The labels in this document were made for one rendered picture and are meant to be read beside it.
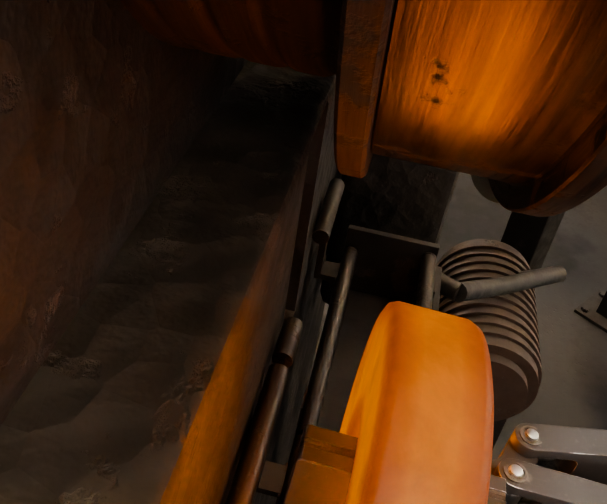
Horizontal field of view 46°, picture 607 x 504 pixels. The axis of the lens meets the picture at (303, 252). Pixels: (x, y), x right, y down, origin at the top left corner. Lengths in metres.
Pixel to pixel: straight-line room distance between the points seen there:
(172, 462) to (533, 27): 0.15
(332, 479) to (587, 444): 0.10
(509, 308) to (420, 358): 0.63
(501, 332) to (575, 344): 0.90
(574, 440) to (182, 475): 0.14
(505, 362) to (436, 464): 0.61
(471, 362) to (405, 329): 0.02
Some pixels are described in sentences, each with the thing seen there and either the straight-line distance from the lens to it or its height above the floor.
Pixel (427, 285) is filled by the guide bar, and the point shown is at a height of 0.72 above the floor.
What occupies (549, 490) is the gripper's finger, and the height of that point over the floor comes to 0.85.
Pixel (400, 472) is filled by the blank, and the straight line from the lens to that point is 0.20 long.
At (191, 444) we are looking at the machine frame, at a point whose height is 0.87.
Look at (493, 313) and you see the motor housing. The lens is 0.84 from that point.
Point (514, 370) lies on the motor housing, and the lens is 0.81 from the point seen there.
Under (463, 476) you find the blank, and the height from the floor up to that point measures 0.90.
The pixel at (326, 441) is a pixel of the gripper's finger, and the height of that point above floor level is 0.86.
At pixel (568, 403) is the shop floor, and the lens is 1.57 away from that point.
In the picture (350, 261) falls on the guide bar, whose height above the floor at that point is 0.70.
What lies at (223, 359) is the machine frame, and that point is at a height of 0.87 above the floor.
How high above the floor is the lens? 1.06
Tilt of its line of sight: 38 degrees down
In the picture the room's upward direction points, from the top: 9 degrees clockwise
